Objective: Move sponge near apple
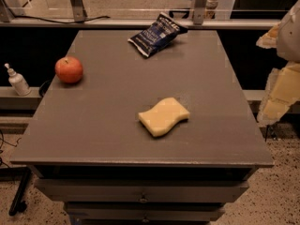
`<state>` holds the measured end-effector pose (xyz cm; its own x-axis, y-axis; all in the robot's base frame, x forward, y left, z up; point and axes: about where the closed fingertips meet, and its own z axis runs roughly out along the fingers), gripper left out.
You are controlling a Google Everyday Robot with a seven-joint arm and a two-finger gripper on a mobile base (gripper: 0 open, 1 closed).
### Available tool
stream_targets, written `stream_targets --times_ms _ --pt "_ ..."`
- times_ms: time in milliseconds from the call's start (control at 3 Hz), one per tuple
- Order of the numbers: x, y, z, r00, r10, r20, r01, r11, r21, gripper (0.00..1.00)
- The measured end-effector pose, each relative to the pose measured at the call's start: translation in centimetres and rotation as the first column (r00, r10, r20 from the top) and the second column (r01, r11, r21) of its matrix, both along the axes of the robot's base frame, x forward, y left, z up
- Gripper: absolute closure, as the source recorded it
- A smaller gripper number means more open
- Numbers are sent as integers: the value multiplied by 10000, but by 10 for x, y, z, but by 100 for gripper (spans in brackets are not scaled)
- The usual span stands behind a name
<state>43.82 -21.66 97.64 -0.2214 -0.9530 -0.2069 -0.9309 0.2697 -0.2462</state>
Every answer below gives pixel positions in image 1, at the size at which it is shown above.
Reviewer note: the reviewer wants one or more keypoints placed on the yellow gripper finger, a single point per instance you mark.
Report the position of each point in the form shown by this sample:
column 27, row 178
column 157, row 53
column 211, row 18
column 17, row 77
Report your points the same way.
column 269, row 39
column 282, row 90

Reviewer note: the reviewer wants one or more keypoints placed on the yellow sponge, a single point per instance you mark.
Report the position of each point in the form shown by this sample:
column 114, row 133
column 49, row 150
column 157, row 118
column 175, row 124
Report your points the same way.
column 160, row 119

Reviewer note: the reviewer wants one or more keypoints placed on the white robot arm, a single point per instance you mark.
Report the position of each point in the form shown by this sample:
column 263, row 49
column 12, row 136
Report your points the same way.
column 288, row 41

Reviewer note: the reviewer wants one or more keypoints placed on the red apple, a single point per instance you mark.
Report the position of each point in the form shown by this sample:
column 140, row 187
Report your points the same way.
column 69, row 69

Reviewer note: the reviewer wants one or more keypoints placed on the blue chip bag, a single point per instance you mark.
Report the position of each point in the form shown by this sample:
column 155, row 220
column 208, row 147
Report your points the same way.
column 158, row 35

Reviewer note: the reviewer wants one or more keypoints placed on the grey drawer cabinet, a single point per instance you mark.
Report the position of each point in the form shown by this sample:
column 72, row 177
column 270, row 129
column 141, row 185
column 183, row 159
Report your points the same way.
column 91, row 130

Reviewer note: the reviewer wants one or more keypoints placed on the grey drawer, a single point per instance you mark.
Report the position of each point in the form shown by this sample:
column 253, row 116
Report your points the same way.
column 144, row 211
column 88, row 190

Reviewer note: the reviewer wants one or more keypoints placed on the top grey drawer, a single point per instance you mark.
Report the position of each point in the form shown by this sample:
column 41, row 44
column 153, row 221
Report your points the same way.
column 88, row 190

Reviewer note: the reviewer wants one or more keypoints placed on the white pump bottle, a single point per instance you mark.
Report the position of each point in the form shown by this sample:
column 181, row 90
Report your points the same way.
column 17, row 81

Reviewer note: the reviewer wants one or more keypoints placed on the black stand leg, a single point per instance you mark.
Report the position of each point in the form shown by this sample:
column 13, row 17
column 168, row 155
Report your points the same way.
column 23, row 174

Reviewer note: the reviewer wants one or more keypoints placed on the metal frame post right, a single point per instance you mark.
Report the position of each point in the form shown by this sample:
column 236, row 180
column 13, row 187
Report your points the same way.
column 198, row 7

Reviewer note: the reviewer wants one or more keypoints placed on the metal frame post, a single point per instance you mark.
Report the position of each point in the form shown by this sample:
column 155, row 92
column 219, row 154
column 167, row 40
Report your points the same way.
column 198, row 7
column 79, row 13

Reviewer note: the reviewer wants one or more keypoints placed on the metal frame post left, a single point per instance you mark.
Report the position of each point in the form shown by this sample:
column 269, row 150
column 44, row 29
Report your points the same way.
column 79, row 13

